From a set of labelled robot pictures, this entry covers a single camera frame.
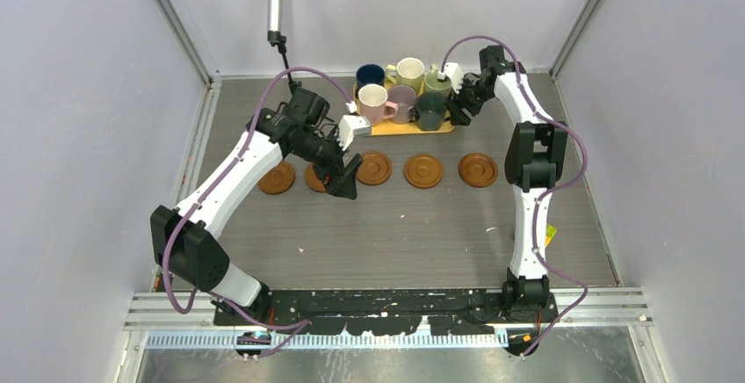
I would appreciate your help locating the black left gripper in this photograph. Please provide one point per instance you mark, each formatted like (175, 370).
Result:
(340, 180)

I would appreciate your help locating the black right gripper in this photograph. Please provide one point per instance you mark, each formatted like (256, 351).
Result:
(457, 115)

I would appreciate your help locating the dark green mug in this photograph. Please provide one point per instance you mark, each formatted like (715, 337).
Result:
(429, 111)

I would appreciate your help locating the brown wooden coaster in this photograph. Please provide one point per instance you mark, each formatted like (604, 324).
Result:
(375, 169)
(277, 180)
(477, 170)
(312, 181)
(423, 171)

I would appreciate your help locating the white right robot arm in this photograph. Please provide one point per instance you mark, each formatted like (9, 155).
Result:
(533, 166)

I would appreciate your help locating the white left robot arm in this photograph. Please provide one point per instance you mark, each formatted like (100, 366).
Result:
(185, 237)

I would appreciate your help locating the light green mug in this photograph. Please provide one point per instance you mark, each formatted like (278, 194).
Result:
(431, 82)

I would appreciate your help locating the mauve mug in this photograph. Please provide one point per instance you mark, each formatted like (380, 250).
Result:
(404, 97)

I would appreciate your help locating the yellow serving tray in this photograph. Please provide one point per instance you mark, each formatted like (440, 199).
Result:
(388, 128)

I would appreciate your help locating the yellow cream mug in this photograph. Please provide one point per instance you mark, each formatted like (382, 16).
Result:
(408, 71)

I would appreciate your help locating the pink mug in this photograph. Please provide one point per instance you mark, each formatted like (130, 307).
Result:
(375, 105)

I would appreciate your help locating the navy blue mug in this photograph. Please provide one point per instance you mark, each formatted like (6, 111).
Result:
(369, 73)

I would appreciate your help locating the multicolour toy brick block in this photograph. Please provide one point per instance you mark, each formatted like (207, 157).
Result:
(551, 232)

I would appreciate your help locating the black tripod stand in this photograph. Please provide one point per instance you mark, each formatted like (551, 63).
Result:
(275, 37)

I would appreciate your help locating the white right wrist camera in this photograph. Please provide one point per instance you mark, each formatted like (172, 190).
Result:
(453, 72)

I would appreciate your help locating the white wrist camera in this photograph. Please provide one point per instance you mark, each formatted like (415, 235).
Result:
(453, 72)
(349, 127)

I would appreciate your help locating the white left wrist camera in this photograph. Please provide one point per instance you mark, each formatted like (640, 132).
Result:
(349, 127)

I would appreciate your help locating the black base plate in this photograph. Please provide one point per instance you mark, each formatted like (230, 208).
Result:
(397, 312)

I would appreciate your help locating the aluminium frame rail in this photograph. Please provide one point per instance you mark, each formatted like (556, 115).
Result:
(163, 328)

